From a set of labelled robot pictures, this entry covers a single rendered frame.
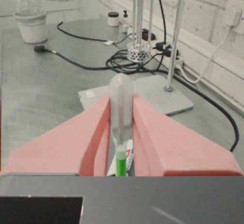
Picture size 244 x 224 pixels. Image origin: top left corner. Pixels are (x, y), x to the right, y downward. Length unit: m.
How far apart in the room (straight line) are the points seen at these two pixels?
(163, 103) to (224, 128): 0.17
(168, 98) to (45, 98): 0.37
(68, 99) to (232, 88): 0.48
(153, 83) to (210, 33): 0.26
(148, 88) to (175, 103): 0.11
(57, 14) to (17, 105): 1.98
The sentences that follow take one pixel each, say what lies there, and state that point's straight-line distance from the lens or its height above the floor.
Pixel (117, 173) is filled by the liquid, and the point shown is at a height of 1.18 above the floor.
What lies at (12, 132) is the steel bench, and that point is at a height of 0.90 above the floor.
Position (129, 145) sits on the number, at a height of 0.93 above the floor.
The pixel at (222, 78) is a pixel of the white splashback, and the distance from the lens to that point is 0.76.
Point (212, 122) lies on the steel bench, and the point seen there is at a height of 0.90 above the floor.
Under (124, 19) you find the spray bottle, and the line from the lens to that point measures 1.21.
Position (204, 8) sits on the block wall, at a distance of 0.86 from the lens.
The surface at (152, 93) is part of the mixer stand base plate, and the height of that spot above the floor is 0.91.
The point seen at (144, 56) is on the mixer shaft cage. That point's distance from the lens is 0.60.
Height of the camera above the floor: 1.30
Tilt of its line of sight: 36 degrees down
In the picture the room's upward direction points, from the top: straight up
